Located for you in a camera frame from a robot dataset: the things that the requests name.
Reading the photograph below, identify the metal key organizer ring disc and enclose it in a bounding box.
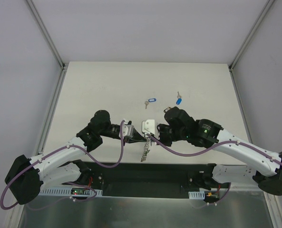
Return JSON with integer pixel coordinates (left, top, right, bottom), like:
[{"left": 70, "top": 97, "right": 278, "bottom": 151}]
[{"left": 140, "top": 138, "right": 151, "bottom": 162}]

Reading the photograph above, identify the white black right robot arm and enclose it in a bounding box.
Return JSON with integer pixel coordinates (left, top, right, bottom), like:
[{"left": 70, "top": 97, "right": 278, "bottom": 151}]
[{"left": 157, "top": 107, "right": 282, "bottom": 196}]

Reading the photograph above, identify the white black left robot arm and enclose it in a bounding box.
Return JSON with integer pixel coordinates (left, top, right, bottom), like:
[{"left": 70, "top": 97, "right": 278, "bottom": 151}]
[{"left": 4, "top": 110, "right": 146, "bottom": 205}]

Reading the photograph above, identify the silver key blue tag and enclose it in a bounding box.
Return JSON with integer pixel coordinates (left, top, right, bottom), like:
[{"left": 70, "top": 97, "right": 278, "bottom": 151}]
[{"left": 144, "top": 98, "right": 156, "bottom": 109}]

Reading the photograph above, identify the silver key dark-blue tag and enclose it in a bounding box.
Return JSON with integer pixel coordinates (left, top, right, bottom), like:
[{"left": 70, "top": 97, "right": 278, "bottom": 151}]
[{"left": 176, "top": 92, "right": 182, "bottom": 105}]

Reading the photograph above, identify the right controller board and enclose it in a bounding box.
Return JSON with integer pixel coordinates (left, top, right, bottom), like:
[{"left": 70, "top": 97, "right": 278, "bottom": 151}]
[{"left": 188, "top": 189, "right": 221, "bottom": 200}]

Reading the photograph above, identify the controller board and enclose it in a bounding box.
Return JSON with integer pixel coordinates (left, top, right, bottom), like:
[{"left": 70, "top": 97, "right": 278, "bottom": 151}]
[
  {"left": 188, "top": 189, "right": 221, "bottom": 200},
  {"left": 62, "top": 186, "right": 103, "bottom": 198}
]

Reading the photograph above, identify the left controller board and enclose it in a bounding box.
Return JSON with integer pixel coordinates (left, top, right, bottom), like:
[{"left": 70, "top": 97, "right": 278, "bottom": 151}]
[{"left": 62, "top": 186, "right": 103, "bottom": 198}]

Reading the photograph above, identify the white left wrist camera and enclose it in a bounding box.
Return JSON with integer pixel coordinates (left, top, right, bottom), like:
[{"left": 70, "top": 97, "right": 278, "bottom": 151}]
[{"left": 119, "top": 119, "right": 134, "bottom": 139}]

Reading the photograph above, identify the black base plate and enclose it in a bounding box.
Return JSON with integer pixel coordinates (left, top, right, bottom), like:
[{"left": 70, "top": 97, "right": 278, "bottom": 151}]
[{"left": 33, "top": 160, "right": 262, "bottom": 198}]

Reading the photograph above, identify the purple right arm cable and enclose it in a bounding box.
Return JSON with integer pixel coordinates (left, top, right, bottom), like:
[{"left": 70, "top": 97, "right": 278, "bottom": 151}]
[{"left": 146, "top": 133, "right": 282, "bottom": 209}]

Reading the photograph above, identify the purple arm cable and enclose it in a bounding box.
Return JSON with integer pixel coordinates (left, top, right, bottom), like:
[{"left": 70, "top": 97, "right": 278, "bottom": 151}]
[
  {"left": 0, "top": 120, "right": 126, "bottom": 211},
  {"left": 146, "top": 133, "right": 282, "bottom": 209}
]

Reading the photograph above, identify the aluminium frame post left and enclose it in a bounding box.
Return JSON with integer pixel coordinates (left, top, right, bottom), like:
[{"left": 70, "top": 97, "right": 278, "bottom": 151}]
[{"left": 24, "top": 0, "right": 69, "bottom": 71}]

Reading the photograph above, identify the aluminium frame post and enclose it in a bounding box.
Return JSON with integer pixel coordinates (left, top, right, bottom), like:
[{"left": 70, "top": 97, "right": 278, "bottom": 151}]
[
  {"left": 229, "top": 0, "right": 277, "bottom": 72},
  {"left": 24, "top": 0, "right": 69, "bottom": 71}
]

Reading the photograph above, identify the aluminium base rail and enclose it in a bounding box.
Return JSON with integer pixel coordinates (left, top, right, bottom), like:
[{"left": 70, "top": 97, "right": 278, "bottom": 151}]
[{"left": 18, "top": 166, "right": 274, "bottom": 192}]

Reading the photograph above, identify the aluminium frame post right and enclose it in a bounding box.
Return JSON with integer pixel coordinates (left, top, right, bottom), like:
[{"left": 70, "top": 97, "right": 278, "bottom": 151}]
[{"left": 229, "top": 0, "right": 277, "bottom": 72}]

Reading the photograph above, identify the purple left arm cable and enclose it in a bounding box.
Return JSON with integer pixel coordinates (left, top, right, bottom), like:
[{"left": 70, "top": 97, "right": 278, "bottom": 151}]
[{"left": 0, "top": 120, "right": 126, "bottom": 211}]

